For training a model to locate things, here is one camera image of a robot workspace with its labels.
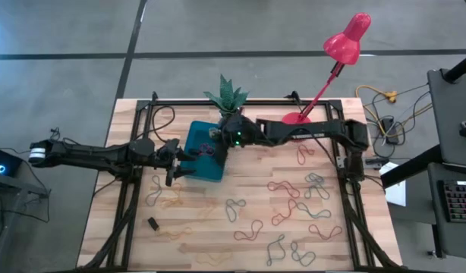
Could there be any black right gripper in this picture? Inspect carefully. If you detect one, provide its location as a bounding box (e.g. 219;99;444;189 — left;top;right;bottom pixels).
216;112;263;168

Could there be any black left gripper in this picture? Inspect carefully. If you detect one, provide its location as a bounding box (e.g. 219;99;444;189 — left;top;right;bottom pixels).
153;147;198;187

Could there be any teal plastic bin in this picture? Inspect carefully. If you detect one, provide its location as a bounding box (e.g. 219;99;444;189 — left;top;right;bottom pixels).
179;120;226;183

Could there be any yellow rubber band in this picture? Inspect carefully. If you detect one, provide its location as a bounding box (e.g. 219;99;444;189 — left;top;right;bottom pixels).
197;197;219;223
156;226;194;241
195;250;233;267
160;183;184;209

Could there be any black rubber band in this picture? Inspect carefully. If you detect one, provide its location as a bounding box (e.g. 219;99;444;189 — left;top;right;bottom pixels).
190;143;215;158

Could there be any teal rubber band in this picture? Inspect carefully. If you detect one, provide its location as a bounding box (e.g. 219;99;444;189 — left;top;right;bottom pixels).
295;202;332;220
266;233;287;267
304;184;331;201
290;240;317;268
144;174;163;208
225;197;247;223

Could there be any gray rubber band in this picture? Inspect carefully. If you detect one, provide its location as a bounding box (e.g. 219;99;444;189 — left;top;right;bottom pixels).
305;172;326;187

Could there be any green snake plant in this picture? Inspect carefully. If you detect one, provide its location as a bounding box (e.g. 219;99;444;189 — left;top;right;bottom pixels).
203;74;250;118

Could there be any small gray box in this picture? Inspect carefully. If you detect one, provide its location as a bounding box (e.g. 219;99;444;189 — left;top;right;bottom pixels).
364;157;389;170

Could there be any red desk lamp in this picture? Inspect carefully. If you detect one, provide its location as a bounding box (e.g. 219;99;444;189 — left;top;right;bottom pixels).
281;11;373;142

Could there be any gray metal stand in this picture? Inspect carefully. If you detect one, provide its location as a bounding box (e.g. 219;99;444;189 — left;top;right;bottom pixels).
0;174;52;273

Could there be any black power adapter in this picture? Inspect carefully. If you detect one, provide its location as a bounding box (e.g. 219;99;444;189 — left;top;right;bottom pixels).
380;116;400;145

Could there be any black computer with blue light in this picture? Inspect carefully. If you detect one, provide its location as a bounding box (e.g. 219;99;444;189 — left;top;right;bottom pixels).
0;146;24;177

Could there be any white paper sheet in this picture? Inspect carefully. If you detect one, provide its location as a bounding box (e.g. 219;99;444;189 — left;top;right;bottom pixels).
379;162;408;208

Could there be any black desk beam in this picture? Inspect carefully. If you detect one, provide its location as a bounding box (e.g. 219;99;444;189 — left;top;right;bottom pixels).
380;143;446;189

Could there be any dark gray desk top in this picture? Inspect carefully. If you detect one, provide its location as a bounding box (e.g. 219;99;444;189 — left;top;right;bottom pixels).
426;67;466;168
427;162;466;259

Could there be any backlit computer keyboard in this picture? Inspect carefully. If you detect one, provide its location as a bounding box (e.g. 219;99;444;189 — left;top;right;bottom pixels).
439;180;466;224

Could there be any black pole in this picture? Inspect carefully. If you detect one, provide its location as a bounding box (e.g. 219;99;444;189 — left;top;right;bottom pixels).
443;51;466;83

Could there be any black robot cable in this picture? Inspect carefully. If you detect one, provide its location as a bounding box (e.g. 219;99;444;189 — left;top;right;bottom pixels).
151;105;177;144

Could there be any thin black floor cable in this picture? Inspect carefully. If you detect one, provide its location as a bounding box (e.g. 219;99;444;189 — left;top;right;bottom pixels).
0;127;61;156

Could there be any black floor cable bundle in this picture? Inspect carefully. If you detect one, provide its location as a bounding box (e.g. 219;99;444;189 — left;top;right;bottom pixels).
364;81;435;158

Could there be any yellow floor cable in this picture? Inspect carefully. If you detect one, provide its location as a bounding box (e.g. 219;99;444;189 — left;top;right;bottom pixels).
354;85;433;140

